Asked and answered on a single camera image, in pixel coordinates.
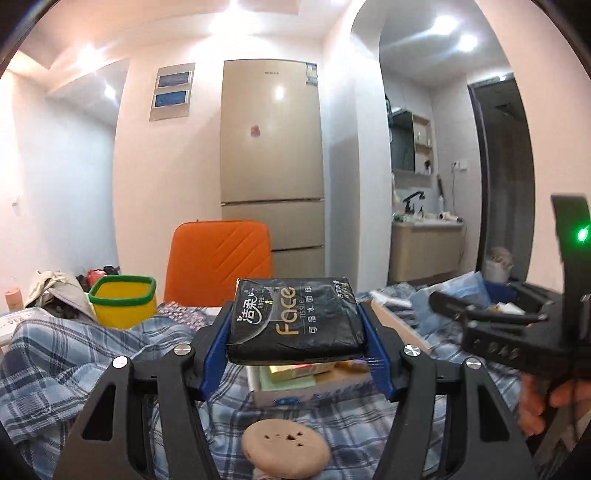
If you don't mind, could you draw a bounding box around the bathroom mirror cabinet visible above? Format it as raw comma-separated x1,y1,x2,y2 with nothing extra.
390,110,437,176

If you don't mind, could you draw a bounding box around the blue plaid shirt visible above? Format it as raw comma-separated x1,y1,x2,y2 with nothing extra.
0,281,522,480

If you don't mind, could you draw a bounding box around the shallow cardboard box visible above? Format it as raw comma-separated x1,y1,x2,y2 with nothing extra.
247,298,432,408

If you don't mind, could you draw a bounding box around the orange chair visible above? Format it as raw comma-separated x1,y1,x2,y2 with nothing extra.
164,220,274,308

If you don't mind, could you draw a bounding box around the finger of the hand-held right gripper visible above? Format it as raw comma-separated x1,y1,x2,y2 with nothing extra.
428,291,548,325
485,281,561,309

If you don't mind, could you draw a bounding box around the person's right hand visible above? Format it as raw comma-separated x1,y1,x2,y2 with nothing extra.
521,374,591,437

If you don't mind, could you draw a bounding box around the white printed packet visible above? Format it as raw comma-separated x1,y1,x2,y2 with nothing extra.
0,307,47,342

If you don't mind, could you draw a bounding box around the wooden vanity cabinet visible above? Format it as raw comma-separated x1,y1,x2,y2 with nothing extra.
389,219,465,284

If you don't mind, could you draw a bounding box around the beige round device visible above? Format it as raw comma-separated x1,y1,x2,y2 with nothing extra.
241,418,332,480

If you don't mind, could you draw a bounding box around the red patterned cloth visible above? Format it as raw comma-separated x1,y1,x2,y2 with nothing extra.
159,301,220,329

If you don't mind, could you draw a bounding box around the yellow bin with green rim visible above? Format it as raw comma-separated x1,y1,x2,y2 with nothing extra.
88,275,158,329

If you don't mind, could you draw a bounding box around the black tissue packet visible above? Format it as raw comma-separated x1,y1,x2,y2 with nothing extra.
226,276,368,365

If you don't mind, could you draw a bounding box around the beige refrigerator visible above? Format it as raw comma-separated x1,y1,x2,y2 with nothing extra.
220,58,327,289

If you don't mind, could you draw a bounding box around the grey cloth pile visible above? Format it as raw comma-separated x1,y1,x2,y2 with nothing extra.
485,247,514,280

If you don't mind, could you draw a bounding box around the beige cloth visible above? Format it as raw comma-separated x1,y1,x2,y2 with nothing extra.
25,271,93,308

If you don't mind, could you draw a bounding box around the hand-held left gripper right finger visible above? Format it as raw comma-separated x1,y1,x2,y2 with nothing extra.
355,302,539,480

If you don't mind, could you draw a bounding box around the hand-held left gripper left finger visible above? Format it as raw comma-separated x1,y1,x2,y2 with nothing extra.
53,302,238,480

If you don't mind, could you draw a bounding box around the blue tissue packet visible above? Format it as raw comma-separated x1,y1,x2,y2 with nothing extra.
434,271,492,310

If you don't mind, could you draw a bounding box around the dark door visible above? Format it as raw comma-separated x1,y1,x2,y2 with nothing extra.
467,76,536,282

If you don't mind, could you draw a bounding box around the grey wall panel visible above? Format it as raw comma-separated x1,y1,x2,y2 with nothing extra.
149,63,195,121

